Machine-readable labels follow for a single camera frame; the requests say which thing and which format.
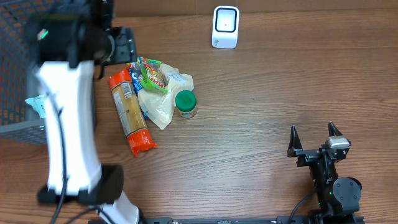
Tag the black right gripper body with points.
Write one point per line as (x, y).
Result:
(306, 157)

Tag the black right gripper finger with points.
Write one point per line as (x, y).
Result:
(294, 144)
(333, 130)

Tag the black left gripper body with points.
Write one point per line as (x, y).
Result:
(124, 50)

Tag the blue Oreo cookie pack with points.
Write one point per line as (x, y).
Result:
(136, 75)

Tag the green snack packet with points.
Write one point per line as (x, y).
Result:
(152, 79)

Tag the red snack packet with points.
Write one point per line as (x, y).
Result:
(129, 112)

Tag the beige paper bag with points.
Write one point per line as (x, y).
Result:
(159, 107)

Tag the green lid jar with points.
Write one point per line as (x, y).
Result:
(186, 104)

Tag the teal snack packet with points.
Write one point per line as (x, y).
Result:
(37, 103)

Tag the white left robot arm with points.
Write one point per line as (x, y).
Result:
(66, 43)

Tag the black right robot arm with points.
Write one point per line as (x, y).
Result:
(338, 197)

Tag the white barcode scanner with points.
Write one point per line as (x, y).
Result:
(225, 27)

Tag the dark grey plastic basket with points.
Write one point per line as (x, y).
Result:
(19, 121)

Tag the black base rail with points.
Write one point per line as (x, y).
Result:
(277, 220)

